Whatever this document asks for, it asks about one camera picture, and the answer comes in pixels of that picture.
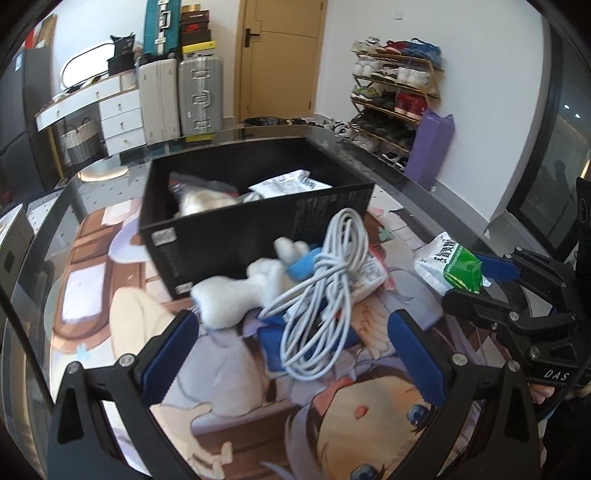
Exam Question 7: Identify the silver suitcase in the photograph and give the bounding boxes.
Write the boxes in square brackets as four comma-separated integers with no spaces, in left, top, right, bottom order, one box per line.
[178,55,223,137]

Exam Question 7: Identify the white suitcase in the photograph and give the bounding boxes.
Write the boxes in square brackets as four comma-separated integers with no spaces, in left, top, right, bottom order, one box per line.
[137,58,180,144]

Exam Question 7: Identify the anime printed desk mat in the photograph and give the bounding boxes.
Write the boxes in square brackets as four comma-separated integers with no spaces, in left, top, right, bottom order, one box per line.
[48,184,509,480]

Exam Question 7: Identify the silver medicine pouch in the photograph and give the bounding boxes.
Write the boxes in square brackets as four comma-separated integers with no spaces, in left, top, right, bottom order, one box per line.
[249,169,332,199]

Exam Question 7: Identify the tan wooden door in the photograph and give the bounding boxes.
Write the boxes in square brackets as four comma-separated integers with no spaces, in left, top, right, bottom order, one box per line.
[233,0,327,122]

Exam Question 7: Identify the stacked shoe boxes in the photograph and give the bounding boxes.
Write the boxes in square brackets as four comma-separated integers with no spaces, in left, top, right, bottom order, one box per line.
[179,3,216,58]

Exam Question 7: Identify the small white packet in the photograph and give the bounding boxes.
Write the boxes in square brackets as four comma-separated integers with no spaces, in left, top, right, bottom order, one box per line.
[349,253,389,304]

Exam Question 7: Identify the wooden shoe rack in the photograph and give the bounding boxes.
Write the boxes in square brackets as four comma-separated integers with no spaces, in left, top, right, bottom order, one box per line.
[349,37,443,171]

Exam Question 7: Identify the black storage box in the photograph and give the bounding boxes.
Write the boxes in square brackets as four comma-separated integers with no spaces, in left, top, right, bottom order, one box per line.
[139,137,374,300]

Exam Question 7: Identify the right hand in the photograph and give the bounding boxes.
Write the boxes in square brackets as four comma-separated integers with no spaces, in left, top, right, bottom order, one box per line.
[528,383,591,405]

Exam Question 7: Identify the white blue plush toy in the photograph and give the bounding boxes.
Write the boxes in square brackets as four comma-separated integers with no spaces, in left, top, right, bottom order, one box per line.
[190,237,321,330]

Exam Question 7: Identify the oval black frame mirror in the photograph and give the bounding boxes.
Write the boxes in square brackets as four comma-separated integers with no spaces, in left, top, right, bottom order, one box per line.
[59,42,115,90]

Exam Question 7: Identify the green white medicine pouch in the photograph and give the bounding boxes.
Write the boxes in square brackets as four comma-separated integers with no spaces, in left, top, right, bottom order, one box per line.
[414,232,492,296]

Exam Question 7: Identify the white drawer desk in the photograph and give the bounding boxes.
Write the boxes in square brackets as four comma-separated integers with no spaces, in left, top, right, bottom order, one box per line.
[35,70,146,155]

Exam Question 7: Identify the black refrigerator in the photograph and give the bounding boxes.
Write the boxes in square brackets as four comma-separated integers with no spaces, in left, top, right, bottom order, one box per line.
[1,47,60,203]

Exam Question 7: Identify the black handbag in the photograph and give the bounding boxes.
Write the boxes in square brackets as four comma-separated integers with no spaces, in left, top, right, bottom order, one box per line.
[108,33,135,76]

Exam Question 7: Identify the white coiled cable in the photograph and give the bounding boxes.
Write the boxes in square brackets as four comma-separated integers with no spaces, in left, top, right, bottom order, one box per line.
[256,207,371,381]

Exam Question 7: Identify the teal suitcase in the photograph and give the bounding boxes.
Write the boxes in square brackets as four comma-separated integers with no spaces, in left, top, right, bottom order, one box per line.
[143,0,182,57]

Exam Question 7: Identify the purple paper bag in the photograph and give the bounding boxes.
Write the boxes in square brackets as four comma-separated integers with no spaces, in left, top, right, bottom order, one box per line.
[404,109,455,190]

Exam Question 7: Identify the woven laundry basket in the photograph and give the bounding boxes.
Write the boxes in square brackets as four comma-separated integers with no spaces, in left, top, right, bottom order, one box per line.
[62,117,104,165]

